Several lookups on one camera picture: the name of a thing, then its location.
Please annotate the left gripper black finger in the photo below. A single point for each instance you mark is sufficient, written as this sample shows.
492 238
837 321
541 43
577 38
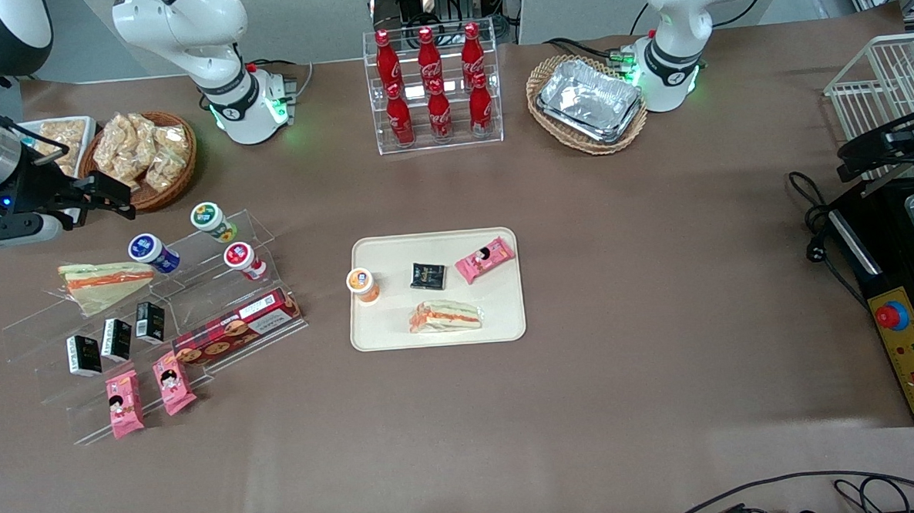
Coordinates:
862 160
904 164

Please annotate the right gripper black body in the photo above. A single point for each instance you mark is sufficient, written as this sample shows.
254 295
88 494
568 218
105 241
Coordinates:
28 188

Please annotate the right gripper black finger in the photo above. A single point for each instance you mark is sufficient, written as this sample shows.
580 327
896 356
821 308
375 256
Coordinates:
109 196
70 218

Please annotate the triangle sandwich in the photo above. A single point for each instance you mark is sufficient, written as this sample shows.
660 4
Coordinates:
103 287
444 317

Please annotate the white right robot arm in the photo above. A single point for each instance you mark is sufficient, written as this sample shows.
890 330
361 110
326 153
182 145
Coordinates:
216 36

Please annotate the white rectangular snack tray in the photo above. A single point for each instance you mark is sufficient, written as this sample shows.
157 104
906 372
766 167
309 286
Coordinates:
90 137

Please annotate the beige plastic tray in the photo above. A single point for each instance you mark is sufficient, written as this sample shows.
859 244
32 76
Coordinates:
398 328

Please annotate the silver metal lever bar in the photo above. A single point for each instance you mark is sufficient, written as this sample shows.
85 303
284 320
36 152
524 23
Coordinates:
882 185

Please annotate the brown wicker basket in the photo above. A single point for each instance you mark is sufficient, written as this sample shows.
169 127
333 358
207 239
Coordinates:
157 199

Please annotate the clear bag of puffed snacks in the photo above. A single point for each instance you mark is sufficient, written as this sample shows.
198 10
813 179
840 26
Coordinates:
173 139
145 130
113 144
163 171

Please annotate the rice cracker pack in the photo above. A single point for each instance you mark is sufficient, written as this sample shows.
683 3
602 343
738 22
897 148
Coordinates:
62 136

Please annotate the blue cap yogurt bottle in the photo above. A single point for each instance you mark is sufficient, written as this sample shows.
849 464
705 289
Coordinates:
152 252

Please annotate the black sealing machine yellow panel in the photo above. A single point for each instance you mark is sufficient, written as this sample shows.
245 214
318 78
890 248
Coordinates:
889 268

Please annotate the green cap yogurt bottle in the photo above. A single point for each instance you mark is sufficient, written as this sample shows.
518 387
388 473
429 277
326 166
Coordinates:
212 221

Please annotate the small black snack box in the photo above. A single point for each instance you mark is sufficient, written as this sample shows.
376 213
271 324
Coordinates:
116 339
150 322
83 356
428 277

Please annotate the red cap yogurt bottle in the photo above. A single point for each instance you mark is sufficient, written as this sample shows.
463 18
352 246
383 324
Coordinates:
243 260

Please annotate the red emergency stop button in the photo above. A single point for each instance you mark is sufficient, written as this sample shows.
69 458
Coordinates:
890 315

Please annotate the clear acrylic stepped shelf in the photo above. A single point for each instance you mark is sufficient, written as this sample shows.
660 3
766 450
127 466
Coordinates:
220 305

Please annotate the red cookie box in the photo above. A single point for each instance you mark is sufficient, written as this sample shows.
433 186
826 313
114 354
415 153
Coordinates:
236 326

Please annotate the pink snack packet with face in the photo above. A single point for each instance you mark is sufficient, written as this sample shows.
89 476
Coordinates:
124 402
174 383
484 260

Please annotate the orange lidded cup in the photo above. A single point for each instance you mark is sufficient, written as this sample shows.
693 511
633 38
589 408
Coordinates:
362 284

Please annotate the light wicker basket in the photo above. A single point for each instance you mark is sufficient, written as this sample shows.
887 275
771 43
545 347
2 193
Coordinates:
591 146

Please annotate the stack of foil trays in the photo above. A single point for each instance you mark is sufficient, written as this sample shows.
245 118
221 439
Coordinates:
589 100

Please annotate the red cola bottle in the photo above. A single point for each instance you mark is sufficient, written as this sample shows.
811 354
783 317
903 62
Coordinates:
472 55
440 117
481 110
388 63
400 120
429 59

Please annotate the clear acrylic bottle rack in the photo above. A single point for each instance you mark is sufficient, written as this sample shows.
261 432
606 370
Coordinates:
488 93

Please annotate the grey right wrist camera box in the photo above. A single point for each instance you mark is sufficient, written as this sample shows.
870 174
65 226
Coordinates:
16 233

